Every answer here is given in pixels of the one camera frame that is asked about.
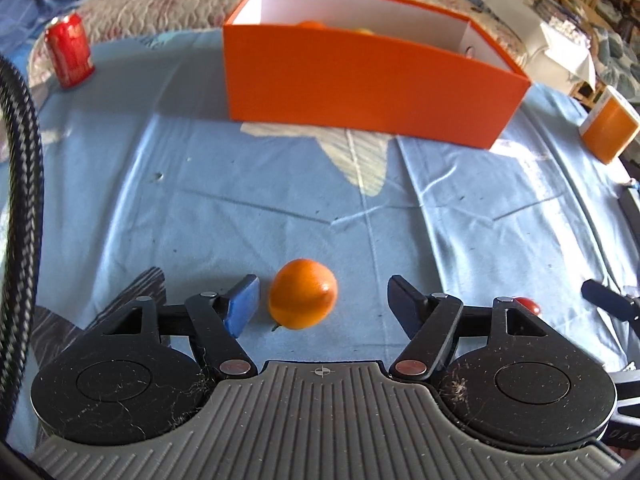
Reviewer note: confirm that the blue patterned chair cushion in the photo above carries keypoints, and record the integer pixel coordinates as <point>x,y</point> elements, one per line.
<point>620,57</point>

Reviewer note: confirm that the beige quilted cover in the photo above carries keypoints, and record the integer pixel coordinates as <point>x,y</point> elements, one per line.
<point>175,5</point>

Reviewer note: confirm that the grey rectangular box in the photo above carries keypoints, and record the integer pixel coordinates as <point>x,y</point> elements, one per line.
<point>631,210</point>

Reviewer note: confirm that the orange cardboard box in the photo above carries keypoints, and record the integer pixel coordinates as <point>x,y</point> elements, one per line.
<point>360,80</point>

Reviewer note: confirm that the blue bedsheet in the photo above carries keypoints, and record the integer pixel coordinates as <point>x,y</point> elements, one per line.
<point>20,15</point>

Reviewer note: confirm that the orange cylindrical container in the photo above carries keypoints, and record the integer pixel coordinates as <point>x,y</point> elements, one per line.
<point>610,130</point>

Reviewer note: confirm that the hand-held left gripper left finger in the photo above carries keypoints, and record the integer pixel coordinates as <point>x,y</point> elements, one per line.
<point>242,306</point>

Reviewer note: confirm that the white cloth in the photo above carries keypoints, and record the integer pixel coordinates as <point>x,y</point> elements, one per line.
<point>565,55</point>

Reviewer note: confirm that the red soda can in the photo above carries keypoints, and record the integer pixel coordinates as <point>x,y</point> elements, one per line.
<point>70,50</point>

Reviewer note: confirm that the red tomato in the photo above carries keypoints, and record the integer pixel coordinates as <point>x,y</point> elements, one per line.
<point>528,305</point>

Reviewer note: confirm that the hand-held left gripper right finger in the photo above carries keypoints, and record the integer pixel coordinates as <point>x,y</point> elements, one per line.
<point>405,305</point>

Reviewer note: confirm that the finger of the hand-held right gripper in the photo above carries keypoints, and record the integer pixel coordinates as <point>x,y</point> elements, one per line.
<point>607,300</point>

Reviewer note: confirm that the small orange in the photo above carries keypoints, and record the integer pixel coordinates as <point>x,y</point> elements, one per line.
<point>302,292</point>

